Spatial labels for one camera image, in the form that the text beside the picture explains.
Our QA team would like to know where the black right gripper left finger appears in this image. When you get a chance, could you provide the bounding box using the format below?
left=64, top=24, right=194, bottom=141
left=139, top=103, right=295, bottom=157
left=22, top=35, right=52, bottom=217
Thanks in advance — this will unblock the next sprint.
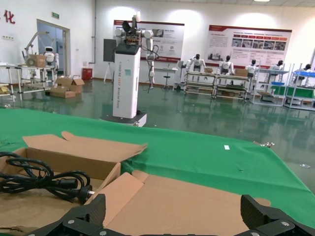
left=26, top=193, right=107, bottom=236

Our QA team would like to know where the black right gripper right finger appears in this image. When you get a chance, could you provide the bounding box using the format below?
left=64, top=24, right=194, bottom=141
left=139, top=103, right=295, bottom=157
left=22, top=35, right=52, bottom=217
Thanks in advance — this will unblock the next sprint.
left=240, top=194, right=315, bottom=236

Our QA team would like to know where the black power cable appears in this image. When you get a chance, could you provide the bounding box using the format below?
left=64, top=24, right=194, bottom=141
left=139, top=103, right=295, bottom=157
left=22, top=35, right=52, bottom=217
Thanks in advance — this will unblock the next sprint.
left=0, top=151, right=95, bottom=205

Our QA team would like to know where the open brown cardboard box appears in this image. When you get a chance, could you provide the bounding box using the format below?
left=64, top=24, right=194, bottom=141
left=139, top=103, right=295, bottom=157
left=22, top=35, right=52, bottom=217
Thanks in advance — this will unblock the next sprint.
left=94, top=170, right=272, bottom=236
left=0, top=130, right=149, bottom=234

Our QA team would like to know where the flat cardboard floor box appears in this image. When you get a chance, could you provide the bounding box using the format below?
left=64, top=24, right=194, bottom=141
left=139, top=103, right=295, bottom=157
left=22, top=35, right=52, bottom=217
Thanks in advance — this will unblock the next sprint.
left=50, top=86, right=76, bottom=99

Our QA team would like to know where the open cardboard floor box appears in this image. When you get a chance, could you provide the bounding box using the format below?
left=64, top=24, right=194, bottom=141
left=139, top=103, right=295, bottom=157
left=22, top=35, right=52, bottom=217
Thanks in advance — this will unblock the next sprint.
left=55, top=76, right=86, bottom=95

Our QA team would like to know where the cardboard box with tape roll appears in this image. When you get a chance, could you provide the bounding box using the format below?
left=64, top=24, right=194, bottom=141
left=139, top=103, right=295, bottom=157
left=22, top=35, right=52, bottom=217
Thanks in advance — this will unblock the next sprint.
left=26, top=54, right=47, bottom=67

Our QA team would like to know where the green tablecloth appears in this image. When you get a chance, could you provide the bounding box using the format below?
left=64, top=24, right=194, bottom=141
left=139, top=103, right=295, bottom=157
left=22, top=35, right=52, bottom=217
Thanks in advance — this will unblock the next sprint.
left=0, top=108, right=315, bottom=222

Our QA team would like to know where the white workbench green panel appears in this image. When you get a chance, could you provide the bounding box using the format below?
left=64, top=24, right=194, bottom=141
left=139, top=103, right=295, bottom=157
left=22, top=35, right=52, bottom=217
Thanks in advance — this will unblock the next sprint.
left=284, top=62, right=315, bottom=110

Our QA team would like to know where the white column robot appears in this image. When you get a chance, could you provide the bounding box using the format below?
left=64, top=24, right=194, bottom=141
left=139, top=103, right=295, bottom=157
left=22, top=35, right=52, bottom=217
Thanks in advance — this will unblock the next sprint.
left=99, top=11, right=148, bottom=128

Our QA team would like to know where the red bin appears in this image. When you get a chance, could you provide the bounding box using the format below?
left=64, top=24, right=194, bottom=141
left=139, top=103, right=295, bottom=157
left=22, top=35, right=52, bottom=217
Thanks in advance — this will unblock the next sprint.
left=82, top=67, right=94, bottom=81

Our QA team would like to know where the white roller rack workbench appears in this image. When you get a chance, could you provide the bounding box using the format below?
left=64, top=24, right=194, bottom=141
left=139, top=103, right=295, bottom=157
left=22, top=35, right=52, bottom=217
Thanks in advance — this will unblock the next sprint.
left=184, top=69, right=218, bottom=95
left=215, top=72, right=252, bottom=101

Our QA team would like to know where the white blue shelf workbench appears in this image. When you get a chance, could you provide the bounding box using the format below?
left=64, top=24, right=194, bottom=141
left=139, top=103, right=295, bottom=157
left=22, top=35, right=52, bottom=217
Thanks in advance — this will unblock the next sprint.
left=251, top=62, right=290, bottom=107

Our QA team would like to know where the white cabinet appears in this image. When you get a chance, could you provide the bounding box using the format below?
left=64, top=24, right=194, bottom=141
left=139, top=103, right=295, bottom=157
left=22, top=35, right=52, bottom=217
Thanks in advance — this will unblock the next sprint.
left=173, top=59, right=188, bottom=91

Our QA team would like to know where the white table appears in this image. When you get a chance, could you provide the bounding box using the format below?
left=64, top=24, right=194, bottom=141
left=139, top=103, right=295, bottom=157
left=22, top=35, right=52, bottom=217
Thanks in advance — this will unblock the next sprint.
left=153, top=65, right=179, bottom=86

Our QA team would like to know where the small white round-head robot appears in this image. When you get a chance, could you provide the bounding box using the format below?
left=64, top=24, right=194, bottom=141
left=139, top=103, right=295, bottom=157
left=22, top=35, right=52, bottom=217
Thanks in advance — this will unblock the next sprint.
left=43, top=46, right=60, bottom=72

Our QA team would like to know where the black board on easel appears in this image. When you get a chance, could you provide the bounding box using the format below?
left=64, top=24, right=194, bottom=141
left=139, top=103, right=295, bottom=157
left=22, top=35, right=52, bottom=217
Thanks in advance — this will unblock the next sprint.
left=102, top=38, right=117, bottom=83

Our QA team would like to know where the glass door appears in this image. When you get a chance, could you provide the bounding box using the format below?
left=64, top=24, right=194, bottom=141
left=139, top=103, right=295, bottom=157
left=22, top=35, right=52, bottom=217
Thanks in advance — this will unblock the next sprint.
left=36, top=19, right=70, bottom=79

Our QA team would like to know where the white pipe-frame workbench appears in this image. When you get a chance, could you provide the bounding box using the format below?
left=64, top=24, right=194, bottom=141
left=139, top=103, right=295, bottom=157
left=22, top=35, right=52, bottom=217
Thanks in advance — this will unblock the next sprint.
left=0, top=61, right=17, bottom=102
left=16, top=64, right=57, bottom=94

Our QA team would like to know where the wide red white wall poster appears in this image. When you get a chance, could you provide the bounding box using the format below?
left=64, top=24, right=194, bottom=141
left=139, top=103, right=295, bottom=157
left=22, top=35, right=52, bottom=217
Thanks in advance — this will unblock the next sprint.
left=208, top=24, right=293, bottom=68

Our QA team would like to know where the white wall pipe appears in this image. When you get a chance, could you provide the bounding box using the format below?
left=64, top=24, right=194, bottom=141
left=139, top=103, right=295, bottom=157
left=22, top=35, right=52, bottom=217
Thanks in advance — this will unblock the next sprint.
left=91, top=0, right=97, bottom=65

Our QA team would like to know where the narrow red white wall poster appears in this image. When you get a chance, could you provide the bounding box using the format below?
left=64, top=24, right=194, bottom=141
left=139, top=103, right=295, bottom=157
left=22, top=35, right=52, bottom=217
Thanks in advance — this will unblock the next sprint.
left=113, top=19, right=185, bottom=61

